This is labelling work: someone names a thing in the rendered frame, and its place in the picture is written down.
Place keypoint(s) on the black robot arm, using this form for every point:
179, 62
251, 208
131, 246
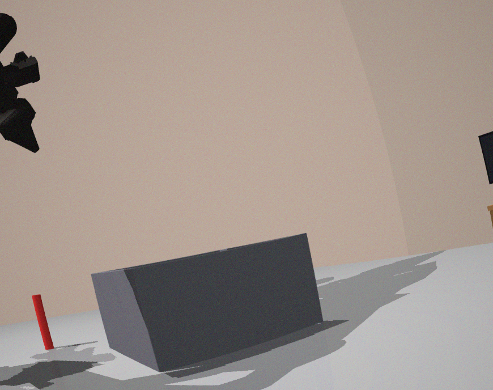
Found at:
22, 70

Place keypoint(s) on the red peg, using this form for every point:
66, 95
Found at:
43, 324

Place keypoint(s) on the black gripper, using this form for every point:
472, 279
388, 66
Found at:
16, 115

